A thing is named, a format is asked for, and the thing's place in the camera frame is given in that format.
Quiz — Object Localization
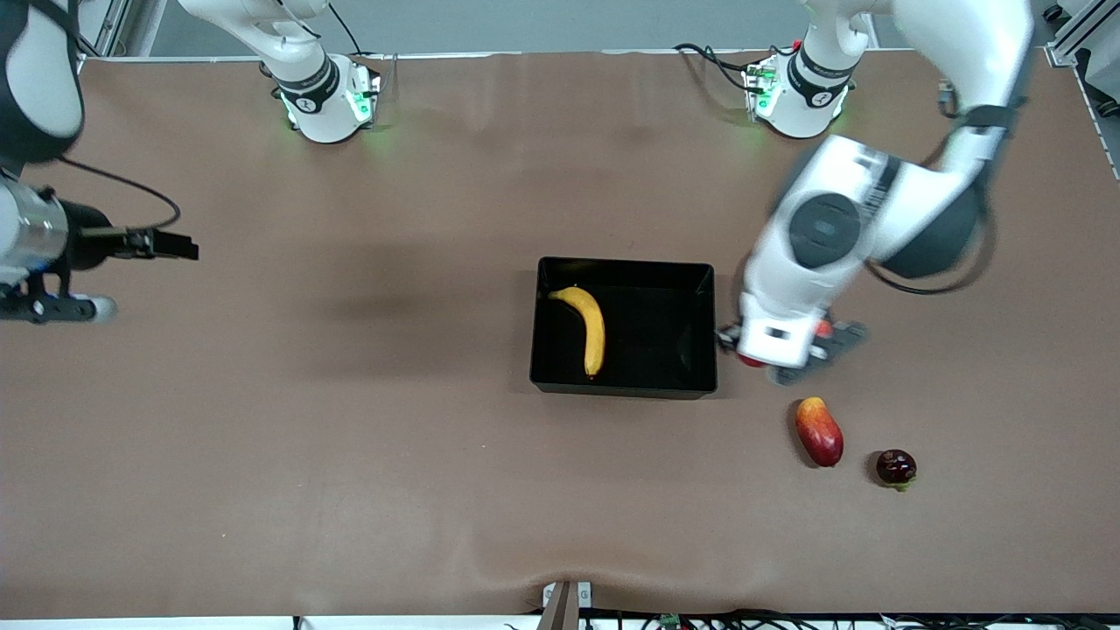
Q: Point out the black left arm base cables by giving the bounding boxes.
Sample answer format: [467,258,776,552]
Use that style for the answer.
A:
[672,42,775,95]

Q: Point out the brown table cover sheet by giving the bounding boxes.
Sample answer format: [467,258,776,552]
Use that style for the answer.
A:
[0,48,1120,619]

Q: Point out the metal table clamp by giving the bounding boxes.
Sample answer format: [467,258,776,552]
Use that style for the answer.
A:
[539,580,594,630]

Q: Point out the aluminium frame profile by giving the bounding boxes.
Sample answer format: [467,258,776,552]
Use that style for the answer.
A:
[1046,0,1120,67]
[77,0,132,62]

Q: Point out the red yellow mango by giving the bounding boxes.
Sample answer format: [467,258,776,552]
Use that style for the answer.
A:
[794,396,845,468]

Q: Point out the yellow banana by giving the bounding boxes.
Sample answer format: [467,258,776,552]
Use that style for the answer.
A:
[548,286,607,382]

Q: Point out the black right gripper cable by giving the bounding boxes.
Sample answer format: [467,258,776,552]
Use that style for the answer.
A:
[59,156,182,233]

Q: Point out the black right arm base cable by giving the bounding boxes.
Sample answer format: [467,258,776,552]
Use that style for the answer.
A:
[328,0,367,60]

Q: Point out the black plastic box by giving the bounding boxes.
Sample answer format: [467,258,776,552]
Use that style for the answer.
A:
[529,256,718,401]

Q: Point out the dark purple mangosteen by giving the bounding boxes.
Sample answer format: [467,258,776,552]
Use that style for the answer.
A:
[876,449,918,492]

